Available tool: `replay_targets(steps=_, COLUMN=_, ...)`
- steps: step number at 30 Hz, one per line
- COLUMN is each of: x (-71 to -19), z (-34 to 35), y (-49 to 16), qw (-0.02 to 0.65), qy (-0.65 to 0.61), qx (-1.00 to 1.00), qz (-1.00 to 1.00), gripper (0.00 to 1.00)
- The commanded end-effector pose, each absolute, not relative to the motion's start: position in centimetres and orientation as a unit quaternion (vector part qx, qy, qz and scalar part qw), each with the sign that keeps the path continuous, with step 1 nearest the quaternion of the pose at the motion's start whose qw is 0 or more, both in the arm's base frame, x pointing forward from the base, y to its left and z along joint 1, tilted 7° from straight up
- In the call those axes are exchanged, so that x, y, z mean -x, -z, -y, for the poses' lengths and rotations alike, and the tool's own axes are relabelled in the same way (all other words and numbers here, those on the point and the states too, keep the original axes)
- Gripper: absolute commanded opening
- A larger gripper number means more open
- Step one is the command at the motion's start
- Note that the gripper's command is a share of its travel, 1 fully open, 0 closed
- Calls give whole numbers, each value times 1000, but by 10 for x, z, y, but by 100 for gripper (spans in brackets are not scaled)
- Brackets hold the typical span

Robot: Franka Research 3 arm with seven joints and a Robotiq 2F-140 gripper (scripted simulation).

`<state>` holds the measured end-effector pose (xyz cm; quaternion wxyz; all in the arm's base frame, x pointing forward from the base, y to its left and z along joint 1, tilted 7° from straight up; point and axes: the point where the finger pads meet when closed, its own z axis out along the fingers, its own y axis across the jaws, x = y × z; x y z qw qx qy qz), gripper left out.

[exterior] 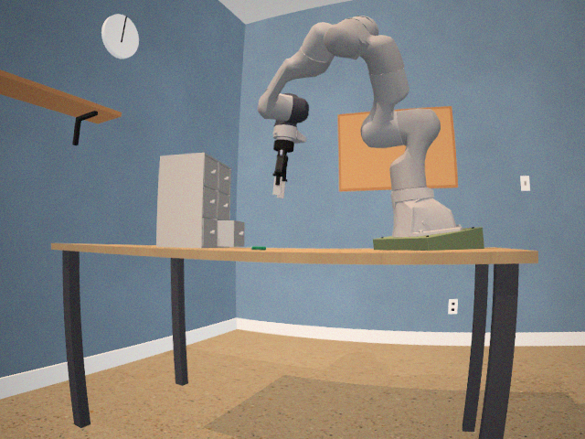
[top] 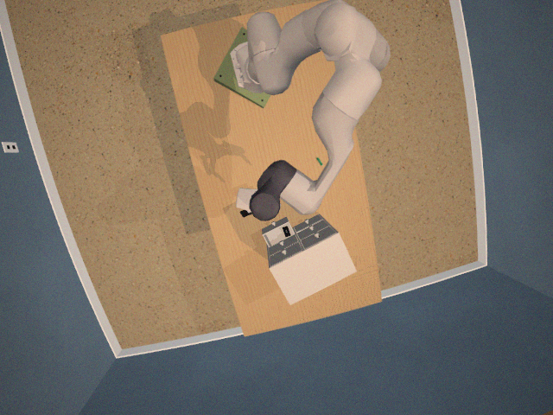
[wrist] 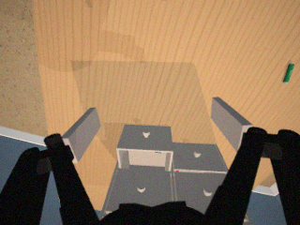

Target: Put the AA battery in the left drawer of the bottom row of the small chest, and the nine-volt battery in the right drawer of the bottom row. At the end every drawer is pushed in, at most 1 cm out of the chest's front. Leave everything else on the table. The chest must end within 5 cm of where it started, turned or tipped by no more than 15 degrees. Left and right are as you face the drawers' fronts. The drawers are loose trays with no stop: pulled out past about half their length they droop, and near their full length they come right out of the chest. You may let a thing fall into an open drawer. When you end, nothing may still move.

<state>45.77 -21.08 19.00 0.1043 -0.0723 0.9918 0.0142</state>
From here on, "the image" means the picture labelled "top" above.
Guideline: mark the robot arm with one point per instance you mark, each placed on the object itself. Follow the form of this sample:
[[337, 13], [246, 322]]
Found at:
[[361, 52]]

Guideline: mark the beige small chest of drawers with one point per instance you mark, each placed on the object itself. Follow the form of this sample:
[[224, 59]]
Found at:
[[314, 268]]

